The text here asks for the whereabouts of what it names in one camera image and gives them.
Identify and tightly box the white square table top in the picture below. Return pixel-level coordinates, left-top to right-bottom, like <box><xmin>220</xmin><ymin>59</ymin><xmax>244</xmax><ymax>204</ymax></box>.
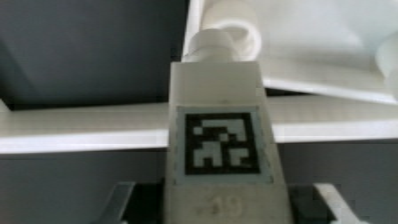
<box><xmin>187</xmin><ymin>0</ymin><xmax>398</xmax><ymax>104</ymax></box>

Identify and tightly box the white front fence wall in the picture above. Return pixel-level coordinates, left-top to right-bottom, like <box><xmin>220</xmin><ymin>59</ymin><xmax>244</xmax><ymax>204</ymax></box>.
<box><xmin>0</xmin><ymin>96</ymin><xmax>398</xmax><ymax>155</ymax></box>

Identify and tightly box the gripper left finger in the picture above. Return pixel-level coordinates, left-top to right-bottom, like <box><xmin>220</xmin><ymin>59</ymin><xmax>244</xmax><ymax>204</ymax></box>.
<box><xmin>96</xmin><ymin>182</ymin><xmax>135</xmax><ymax>224</ymax></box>

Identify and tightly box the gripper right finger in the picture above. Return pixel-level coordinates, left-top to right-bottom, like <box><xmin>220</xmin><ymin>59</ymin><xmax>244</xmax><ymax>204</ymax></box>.
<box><xmin>315</xmin><ymin>183</ymin><xmax>370</xmax><ymax>224</ymax></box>

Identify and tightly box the white table leg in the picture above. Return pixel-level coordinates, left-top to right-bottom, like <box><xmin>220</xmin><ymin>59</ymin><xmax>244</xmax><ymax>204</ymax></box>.
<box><xmin>164</xmin><ymin>29</ymin><xmax>293</xmax><ymax>224</ymax></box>

